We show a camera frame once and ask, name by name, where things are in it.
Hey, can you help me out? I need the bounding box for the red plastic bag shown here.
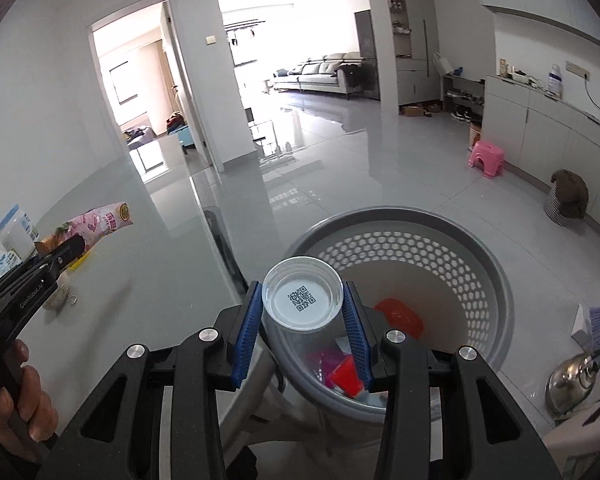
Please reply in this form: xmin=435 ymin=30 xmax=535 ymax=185
xmin=374 ymin=298 xmax=424 ymax=339

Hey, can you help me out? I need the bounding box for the water bottle on counter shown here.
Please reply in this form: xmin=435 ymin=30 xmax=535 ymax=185
xmin=547 ymin=64 xmax=564 ymax=100

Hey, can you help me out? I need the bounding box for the white cabinet counter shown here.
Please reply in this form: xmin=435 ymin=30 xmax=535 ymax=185
xmin=482 ymin=76 xmax=600 ymax=226

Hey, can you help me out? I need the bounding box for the brown cloth on basket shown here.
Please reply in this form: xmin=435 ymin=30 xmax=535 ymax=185
xmin=544 ymin=169 xmax=588 ymax=226

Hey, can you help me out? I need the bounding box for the grey sofa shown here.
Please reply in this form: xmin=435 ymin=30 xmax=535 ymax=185
xmin=272 ymin=52 xmax=364 ymax=98

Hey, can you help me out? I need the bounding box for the white blue tissue pack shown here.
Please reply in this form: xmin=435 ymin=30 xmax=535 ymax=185
xmin=0 ymin=250 xmax=22 ymax=278

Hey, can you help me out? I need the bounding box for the person's left hand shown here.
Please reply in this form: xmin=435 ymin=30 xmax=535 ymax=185
xmin=0 ymin=339 xmax=59 ymax=464

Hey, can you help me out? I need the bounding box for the clear plastic cup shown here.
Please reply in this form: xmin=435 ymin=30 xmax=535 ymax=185
xmin=262 ymin=256 xmax=343 ymax=333

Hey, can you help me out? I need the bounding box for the white jar blue lid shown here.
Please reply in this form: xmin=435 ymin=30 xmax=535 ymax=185
xmin=0 ymin=205 xmax=38 ymax=261

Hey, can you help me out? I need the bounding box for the grey perforated laundry basket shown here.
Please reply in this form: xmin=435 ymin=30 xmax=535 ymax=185
xmin=263 ymin=207 xmax=514 ymax=425

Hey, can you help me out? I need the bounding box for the steel kettle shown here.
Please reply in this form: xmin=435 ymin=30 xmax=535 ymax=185
xmin=545 ymin=350 xmax=600 ymax=417

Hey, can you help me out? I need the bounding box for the shoe rack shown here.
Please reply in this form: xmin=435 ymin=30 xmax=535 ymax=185
xmin=442 ymin=74 xmax=486 ymax=126

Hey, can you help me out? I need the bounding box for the pink plastic stool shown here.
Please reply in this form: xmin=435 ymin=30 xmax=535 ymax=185
xmin=468 ymin=140 xmax=505 ymax=178

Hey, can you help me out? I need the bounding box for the pink snack bag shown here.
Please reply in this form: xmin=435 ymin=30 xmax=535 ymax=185
xmin=34 ymin=202 xmax=133 ymax=256

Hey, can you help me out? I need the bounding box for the plush keychain toy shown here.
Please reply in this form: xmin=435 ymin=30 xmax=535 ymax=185
xmin=43 ymin=280 xmax=78 ymax=312

